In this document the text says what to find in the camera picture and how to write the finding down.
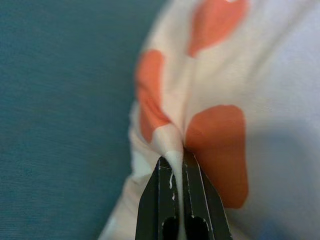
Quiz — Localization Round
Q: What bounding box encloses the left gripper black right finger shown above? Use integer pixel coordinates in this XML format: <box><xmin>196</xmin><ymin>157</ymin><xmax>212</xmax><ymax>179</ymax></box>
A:
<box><xmin>181</xmin><ymin>151</ymin><xmax>234</xmax><ymax>240</ymax></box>

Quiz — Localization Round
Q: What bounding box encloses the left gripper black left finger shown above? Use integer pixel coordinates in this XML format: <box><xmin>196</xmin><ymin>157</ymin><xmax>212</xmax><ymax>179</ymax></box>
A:
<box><xmin>134</xmin><ymin>156</ymin><xmax>181</xmax><ymax>240</ymax></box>

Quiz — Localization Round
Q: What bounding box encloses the pink patterned pillow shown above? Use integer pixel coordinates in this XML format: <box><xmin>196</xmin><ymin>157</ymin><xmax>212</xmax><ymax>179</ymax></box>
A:
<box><xmin>97</xmin><ymin>0</ymin><xmax>320</xmax><ymax>240</ymax></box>

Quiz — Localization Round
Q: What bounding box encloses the teal fabric headboard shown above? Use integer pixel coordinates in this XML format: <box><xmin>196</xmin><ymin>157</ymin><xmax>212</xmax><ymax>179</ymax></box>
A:
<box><xmin>0</xmin><ymin>0</ymin><xmax>173</xmax><ymax>240</ymax></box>

